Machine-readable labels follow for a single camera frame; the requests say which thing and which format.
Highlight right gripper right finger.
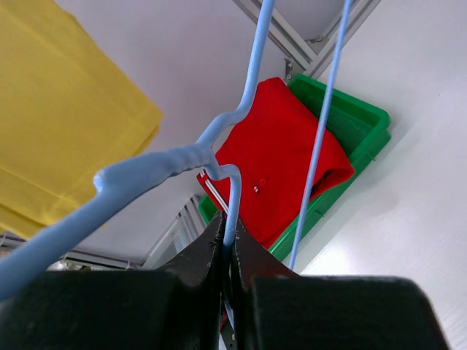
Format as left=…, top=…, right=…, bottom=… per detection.
left=231, top=223, right=448, bottom=349

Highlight yellow trousers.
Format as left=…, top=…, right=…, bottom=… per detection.
left=1, top=1, right=163, bottom=239

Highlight left aluminium frame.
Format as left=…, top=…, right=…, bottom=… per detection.
left=233, top=1, right=381, bottom=82

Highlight front aluminium rail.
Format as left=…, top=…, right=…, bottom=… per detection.
left=0, top=196, right=205, bottom=273

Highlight green plastic tray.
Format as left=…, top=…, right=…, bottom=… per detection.
left=198, top=73, right=393, bottom=262

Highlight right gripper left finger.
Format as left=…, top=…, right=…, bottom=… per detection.
left=1, top=213, right=225, bottom=349

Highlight red trousers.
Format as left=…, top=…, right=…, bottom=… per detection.
left=196, top=77, right=355, bottom=251

